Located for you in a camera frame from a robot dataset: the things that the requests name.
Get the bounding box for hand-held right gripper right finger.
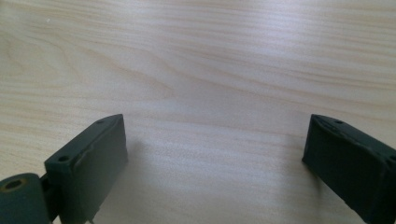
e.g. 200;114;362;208
301;113;396;224

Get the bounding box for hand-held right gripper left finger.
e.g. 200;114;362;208
44;113;129;224

